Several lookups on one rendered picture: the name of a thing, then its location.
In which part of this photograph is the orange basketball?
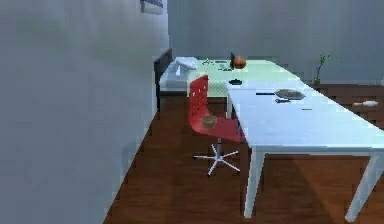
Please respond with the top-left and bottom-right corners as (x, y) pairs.
(233, 55), (248, 70)

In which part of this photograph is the red swivel chair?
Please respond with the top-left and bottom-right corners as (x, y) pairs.
(187, 74), (247, 177)

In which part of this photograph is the brown bowl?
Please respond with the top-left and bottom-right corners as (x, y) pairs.
(200, 115), (219, 130)

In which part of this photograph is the grey round plate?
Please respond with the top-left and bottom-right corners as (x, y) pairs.
(274, 88), (306, 101)

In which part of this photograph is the white table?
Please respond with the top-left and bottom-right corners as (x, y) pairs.
(226, 87), (384, 223)

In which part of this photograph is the green house plant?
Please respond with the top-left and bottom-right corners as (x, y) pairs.
(311, 52), (333, 87)

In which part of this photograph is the white baseball bat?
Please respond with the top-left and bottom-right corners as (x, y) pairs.
(353, 100), (380, 108)

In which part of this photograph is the framed wall picture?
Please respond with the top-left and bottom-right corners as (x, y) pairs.
(139, 0), (165, 16)

